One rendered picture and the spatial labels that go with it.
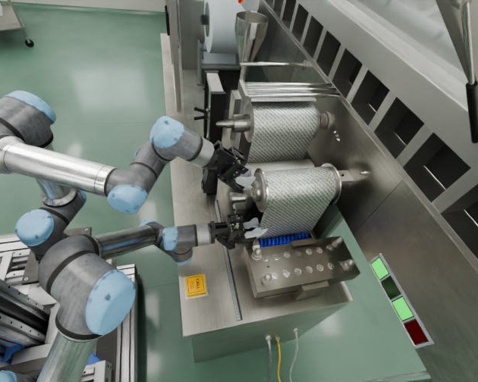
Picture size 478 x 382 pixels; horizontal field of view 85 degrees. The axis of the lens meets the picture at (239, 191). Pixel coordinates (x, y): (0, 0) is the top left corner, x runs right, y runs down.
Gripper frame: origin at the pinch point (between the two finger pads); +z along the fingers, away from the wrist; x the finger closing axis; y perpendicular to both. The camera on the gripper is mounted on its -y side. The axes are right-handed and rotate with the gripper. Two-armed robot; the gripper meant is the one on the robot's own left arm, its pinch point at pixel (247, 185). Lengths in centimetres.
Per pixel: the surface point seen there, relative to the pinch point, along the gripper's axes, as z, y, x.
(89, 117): -6, -168, 221
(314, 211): 24.0, 9.0, -8.1
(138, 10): 25, -133, 549
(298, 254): 30.6, -5.7, -16.4
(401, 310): 33, 17, -44
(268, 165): 10.3, 5.2, 10.6
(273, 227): 17.9, -5.4, -8.1
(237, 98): 15, 0, 66
